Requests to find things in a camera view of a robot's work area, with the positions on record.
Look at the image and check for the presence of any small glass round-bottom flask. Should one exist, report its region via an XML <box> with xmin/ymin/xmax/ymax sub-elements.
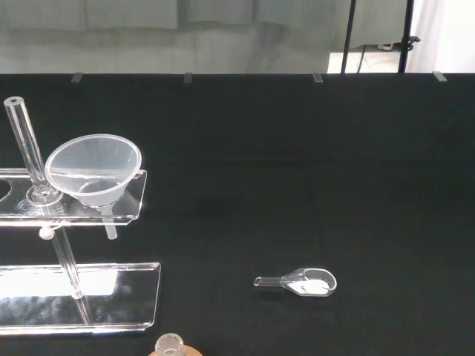
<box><xmin>154</xmin><ymin>332</ymin><xmax>186</xmax><ymax>356</ymax></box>

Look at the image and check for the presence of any brown cork ring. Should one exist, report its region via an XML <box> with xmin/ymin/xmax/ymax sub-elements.
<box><xmin>148</xmin><ymin>343</ymin><xmax>201</xmax><ymax>356</ymax></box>

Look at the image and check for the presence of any clear acrylic funnel stand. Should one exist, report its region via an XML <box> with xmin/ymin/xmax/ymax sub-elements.
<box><xmin>0</xmin><ymin>96</ymin><xmax>161</xmax><ymax>337</ymax></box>

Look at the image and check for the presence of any black tripod pole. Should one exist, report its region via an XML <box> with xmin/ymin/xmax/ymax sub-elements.
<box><xmin>399</xmin><ymin>0</ymin><xmax>422</xmax><ymax>73</ymax></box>
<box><xmin>340</xmin><ymin>0</ymin><xmax>357</xmax><ymax>74</ymax></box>

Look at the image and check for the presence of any black bench cloth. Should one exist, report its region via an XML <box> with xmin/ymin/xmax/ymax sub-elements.
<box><xmin>0</xmin><ymin>73</ymin><xmax>475</xmax><ymax>356</ymax></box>

